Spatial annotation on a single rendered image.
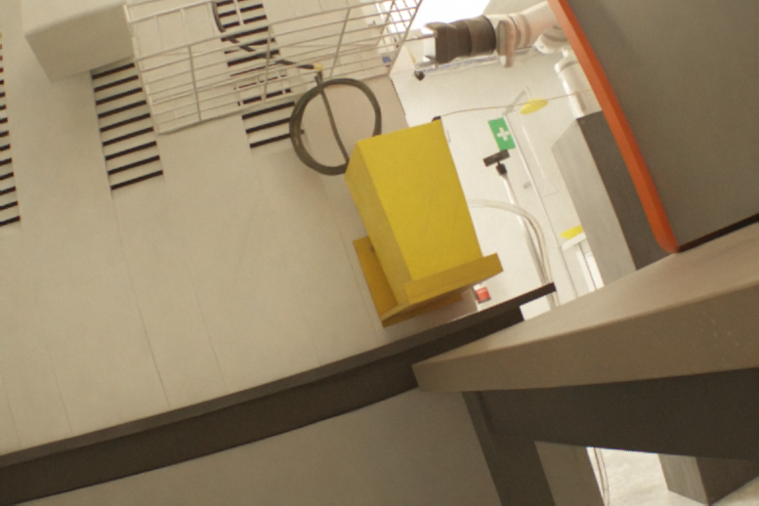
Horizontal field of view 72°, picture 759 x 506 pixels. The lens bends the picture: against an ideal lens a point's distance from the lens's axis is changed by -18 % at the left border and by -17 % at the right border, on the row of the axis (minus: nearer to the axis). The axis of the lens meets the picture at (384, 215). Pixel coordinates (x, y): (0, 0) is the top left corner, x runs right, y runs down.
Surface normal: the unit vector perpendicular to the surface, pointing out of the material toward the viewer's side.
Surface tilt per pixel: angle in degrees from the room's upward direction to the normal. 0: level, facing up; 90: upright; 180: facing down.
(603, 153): 90
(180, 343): 90
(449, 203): 93
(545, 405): 90
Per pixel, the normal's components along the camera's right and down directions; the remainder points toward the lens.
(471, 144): 0.20, -0.27
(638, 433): -0.92, 0.28
